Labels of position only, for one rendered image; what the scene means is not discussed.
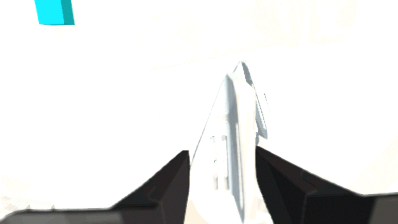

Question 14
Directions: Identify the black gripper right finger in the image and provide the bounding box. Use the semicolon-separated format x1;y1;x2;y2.
255;146;398;224

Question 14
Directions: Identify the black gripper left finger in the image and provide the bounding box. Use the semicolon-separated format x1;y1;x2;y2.
0;150;191;224

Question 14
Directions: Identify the small cyan cube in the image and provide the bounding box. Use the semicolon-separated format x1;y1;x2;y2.
34;0;75;26

